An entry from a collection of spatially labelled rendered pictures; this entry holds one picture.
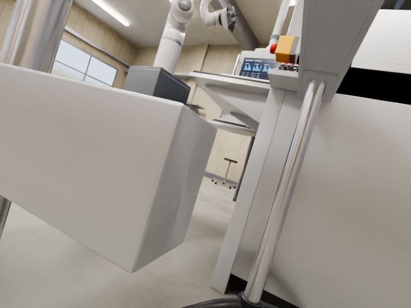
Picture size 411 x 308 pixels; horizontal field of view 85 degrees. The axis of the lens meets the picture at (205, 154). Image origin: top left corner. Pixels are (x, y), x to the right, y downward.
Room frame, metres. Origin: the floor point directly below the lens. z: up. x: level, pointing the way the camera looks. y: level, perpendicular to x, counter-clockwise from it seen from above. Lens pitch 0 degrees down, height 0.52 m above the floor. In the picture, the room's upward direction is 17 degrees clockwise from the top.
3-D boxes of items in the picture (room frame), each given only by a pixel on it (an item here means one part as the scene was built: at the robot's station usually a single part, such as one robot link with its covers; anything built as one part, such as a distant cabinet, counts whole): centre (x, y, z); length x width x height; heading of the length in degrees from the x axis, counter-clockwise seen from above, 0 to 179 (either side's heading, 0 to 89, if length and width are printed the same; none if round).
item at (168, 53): (1.25, 0.36, 0.95); 0.19 x 0.19 x 0.18
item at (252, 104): (1.10, -0.06, 0.80); 0.34 x 0.03 x 0.13; 69
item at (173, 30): (1.28, 0.37, 1.16); 0.19 x 0.12 x 0.24; 19
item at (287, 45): (0.87, -0.18, 1.00); 0.08 x 0.07 x 0.07; 69
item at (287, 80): (0.84, -0.22, 0.87); 0.14 x 0.13 x 0.02; 69
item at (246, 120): (1.56, -0.24, 0.80); 0.34 x 0.03 x 0.13; 69
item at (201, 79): (1.33, -0.16, 0.87); 0.70 x 0.48 x 0.02; 159
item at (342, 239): (1.71, -1.02, 0.44); 2.06 x 1.00 x 0.88; 159
